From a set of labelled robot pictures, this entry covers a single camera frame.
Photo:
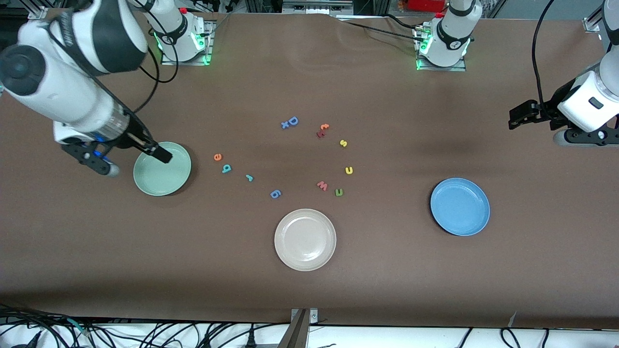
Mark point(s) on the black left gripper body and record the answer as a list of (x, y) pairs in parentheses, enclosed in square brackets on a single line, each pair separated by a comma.
[(550, 112)]

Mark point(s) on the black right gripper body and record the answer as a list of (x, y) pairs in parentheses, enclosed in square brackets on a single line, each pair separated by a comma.
[(135, 135)]

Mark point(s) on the teal foam letter q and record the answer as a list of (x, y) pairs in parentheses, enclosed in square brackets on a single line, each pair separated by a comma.
[(226, 168)]

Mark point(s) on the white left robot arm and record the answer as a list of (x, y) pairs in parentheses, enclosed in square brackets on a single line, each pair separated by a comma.
[(449, 34)]

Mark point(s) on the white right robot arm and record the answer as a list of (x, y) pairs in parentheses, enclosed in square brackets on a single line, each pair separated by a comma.
[(63, 92)]

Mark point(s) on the green round plate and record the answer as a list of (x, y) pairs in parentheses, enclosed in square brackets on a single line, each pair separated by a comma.
[(164, 180)]

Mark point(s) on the blue round plate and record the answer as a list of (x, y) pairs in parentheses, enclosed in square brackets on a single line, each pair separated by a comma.
[(460, 207)]

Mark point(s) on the blue foam letter g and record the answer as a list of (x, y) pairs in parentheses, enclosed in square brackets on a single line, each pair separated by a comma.
[(275, 194)]

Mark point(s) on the blue foam letter D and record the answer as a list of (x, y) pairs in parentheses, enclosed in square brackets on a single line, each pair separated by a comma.
[(290, 121)]

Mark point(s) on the red box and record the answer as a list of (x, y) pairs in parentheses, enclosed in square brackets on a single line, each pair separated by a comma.
[(425, 5)]

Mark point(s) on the pink foam letter w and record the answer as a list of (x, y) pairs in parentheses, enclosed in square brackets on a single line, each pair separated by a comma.
[(322, 185)]

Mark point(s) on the beige round plate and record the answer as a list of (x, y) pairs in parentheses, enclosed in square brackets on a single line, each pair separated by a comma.
[(305, 239)]

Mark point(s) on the white tape scrap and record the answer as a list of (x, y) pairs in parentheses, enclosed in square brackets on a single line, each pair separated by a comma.
[(512, 319)]

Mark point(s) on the brown table cover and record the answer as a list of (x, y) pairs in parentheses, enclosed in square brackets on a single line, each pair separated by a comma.
[(309, 290)]

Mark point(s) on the aluminium frame corner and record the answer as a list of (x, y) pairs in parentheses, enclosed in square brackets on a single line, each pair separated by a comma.
[(38, 12), (592, 24)]

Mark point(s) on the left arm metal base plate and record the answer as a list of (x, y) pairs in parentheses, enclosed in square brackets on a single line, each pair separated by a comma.
[(435, 68)]

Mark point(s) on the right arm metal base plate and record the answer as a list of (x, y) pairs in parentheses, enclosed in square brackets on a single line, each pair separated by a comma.
[(209, 43)]

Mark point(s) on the aluminium frame beam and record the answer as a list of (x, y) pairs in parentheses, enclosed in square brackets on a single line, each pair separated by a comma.
[(314, 6)]

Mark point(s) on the metal table clamp bracket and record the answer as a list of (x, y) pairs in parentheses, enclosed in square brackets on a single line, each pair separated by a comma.
[(302, 328)]

